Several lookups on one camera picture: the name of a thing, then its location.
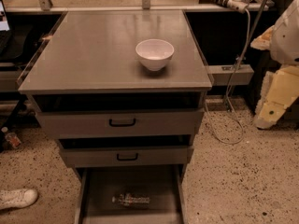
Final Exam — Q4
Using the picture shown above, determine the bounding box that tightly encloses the small bottle on floor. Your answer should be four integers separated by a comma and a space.
1, 127, 21, 148

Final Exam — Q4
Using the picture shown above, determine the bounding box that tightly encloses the grey top drawer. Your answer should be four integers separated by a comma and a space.
36, 92, 204, 139

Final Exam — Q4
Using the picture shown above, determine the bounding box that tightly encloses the clear plastic water bottle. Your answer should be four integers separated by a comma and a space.
111, 192, 150, 209

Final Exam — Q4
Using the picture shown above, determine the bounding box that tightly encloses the grey drawer cabinet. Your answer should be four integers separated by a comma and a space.
17, 9, 213, 173

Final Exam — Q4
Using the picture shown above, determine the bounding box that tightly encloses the grey middle drawer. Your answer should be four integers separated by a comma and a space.
59, 135, 193, 168

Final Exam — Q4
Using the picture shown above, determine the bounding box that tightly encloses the white power cable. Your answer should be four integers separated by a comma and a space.
204, 8, 252, 146

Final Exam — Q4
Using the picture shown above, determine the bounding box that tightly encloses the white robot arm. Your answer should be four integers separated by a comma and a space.
250, 0, 299, 129

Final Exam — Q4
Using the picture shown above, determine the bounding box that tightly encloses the grey metal rail bracket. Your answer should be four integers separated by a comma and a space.
207, 64, 254, 86

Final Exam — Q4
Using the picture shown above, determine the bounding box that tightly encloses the laptop screen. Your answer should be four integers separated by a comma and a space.
0, 0, 9, 31

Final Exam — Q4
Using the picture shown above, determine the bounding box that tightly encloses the grey drawer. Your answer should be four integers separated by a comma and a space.
36, 92, 204, 139
59, 135, 193, 168
74, 165, 188, 224

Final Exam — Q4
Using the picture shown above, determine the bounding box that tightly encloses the white ceramic bowl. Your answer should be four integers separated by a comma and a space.
135, 39, 175, 71

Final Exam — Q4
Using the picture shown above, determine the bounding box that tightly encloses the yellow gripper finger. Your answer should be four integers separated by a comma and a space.
253, 65, 299, 129

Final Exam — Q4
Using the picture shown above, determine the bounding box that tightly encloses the white sneaker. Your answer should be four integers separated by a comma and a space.
0, 189, 38, 210

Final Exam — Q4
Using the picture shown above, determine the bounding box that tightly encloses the grey bottom drawer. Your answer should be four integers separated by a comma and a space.
74, 165, 188, 224

